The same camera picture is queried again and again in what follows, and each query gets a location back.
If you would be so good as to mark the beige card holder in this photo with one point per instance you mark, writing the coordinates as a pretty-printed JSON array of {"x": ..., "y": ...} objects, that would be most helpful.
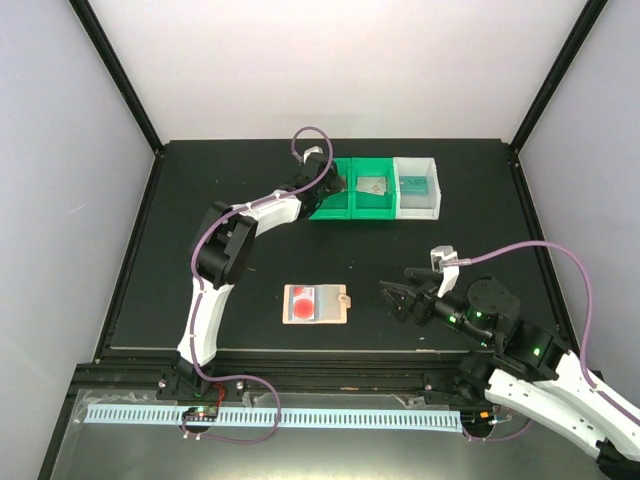
[{"x": 331, "y": 305}]

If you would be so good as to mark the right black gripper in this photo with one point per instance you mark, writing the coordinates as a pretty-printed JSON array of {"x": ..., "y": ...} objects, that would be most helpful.
[{"x": 409, "y": 302}]

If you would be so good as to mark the small circuit board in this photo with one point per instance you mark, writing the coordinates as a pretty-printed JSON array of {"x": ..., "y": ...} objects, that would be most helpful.
[
  {"x": 480, "y": 418},
  {"x": 200, "y": 414}
]

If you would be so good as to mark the black frame post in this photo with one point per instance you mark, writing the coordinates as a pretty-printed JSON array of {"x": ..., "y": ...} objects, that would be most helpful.
[
  {"x": 92, "y": 26},
  {"x": 572, "y": 45}
]

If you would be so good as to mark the right small circuit board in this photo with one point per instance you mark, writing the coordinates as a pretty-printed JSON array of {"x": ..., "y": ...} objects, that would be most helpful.
[{"x": 480, "y": 418}]

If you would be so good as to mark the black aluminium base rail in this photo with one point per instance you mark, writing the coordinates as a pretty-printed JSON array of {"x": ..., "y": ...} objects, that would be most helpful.
[{"x": 325, "y": 372}]

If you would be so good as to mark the green bin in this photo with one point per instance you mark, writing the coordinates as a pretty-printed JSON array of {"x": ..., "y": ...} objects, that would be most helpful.
[
  {"x": 337, "y": 206},
  {"x": 371, "y": 207}
]

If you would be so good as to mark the teal card in bin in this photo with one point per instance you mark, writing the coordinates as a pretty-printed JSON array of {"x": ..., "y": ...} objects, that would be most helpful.
[{"x": 413, "y": 185}]

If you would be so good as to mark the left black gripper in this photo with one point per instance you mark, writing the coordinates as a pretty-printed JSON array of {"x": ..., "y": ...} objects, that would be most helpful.
[{"x": 335, "y": 185}]

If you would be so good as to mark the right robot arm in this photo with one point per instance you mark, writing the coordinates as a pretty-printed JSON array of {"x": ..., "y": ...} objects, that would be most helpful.
[{"x": 489, "y": 315}]

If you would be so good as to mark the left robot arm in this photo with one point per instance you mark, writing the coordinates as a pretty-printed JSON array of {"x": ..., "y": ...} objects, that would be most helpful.
[{"x": 223, "y": 247}]

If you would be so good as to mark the left black frame post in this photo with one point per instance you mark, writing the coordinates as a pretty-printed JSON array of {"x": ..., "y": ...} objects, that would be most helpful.
[{"x": 92, "y": 26}]

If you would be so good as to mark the white slotted cable duct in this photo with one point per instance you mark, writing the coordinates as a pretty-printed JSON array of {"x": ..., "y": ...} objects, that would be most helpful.
[{"x": 301, "y": 418}]

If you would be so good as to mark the white bin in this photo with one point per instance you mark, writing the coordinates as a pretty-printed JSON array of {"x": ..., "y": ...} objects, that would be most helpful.
[{"x": 414, "y": 207}]

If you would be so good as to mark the middle green bin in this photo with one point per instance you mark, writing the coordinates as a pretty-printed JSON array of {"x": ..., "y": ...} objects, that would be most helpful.
[{"x": 371, "y": 207}]

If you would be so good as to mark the left green bin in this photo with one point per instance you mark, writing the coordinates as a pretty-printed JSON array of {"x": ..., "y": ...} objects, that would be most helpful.
[{"x": 337, "y": 206}]

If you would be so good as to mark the right black frame post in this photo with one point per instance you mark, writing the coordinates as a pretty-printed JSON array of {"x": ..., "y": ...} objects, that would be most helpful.
[{"x": 572, "y": 45}]

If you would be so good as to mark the grey patterned card in bin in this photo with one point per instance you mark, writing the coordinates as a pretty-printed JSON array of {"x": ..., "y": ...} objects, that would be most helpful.
[{"x": 372, "y": 185}]

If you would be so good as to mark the left small circuit board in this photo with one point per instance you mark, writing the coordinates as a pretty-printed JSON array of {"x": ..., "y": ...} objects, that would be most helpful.
[{"x": 200, "y": 414}]

